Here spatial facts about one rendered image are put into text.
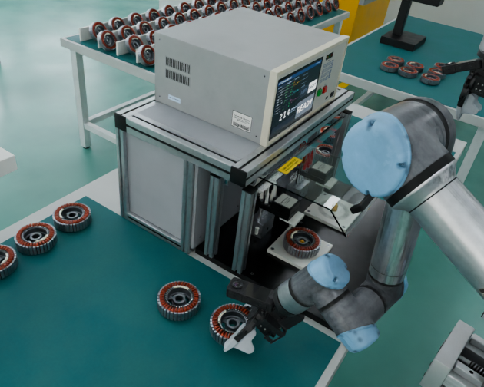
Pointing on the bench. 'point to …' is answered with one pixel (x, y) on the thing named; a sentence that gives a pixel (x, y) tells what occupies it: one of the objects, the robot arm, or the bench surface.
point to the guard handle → (362, 204)
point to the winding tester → (242, 68)
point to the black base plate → (258, 253)
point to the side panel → (155, 190)
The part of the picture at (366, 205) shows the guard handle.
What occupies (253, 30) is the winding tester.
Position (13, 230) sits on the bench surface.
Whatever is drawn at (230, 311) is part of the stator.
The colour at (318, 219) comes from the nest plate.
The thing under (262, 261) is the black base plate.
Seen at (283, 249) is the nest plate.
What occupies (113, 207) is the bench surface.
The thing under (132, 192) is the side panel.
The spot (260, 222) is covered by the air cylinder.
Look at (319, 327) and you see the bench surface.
